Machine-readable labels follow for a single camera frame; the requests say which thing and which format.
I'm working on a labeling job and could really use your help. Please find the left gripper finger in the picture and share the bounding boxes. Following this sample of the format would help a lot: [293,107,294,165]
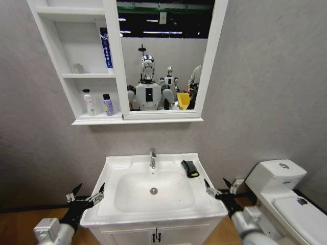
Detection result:
[65,182,83,203]
[88,182,106,205]

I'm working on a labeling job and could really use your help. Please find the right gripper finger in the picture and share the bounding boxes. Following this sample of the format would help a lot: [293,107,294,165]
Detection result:
[203,178,222,198]
[222,177,239,195]

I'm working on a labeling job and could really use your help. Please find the white ceramic washbasin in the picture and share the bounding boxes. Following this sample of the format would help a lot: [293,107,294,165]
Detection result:
[80,152,228,229]

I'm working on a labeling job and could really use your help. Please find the cabinet mirror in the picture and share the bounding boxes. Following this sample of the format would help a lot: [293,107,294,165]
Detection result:
[116,0,217,112]

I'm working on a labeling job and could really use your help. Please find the white toilet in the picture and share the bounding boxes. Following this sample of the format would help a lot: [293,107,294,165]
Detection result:
[244,159,327,245]

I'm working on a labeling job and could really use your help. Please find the chrome faucet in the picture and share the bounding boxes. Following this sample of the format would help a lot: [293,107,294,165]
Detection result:
[149,147,157,169]

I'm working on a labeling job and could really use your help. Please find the purple bottle with black cap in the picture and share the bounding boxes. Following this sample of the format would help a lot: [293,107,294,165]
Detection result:
[102,93,116,117]

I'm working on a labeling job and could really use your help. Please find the white bottle with black cap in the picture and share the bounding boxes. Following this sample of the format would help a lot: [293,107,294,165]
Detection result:
[81,88,97,117]

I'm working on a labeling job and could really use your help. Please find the blue toothpaste tube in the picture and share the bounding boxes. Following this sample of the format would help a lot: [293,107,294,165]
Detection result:
[99,27,115,74]

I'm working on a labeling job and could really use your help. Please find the white wall socket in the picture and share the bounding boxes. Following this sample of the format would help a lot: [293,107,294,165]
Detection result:
[233,179,246,195]

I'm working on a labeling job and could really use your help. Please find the white wall cabinet with shelves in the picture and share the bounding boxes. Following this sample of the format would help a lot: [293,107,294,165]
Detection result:
[27,0,229,126]

